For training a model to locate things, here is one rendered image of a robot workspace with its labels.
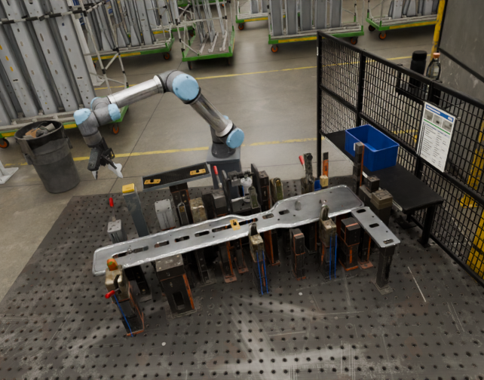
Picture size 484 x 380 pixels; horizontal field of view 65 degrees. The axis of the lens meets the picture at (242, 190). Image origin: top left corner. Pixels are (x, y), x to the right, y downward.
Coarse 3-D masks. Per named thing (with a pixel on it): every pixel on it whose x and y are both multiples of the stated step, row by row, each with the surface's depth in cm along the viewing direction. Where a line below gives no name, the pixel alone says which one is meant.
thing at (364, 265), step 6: (360, 228) 190; (360, 234) 192; (366, 234) 189; (360, 240) 194; (366, 240) 191; (360, 246) 196; (366, 246) 194; (360, 252) 197; (366, 252) 196; (360, 258) 199; (366, 258) 199; (360, 264) 200; (366, 264) 200
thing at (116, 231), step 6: (114, 222) 195; (120, 222) 195; (108, 228) 192; (114, 228) 191; (120, 228) 191; (114, 234) 191; (120, 234) 192; (126, 234) 202; (114, 240) 193; (120, 240) 194; (126, 240) 198; (126, 252) 200; (126, 270) 206; (132, 276) 209
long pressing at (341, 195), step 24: (312, 192) 207; (336, 192) 205; (240, 216) 197; (288, 216) 193; (312, 216) 191; (144, 240) 191; (168, 240) 189; (192, 240) 186; (216, 240) 184; (96, 264) 180; (120, 264) 178
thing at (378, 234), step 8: (360, 208) 192; (368, 208) 191; (360, 216) 187; (368, 216) 186; (376, 216) 185; (360, 224) 183; (368, 224) 182; (384, 224) 180; (368, 232) 177; (376, 232) 176; (384, 232) 176; (392, 232) 175; (376, 240) 172; (384, 240) 172
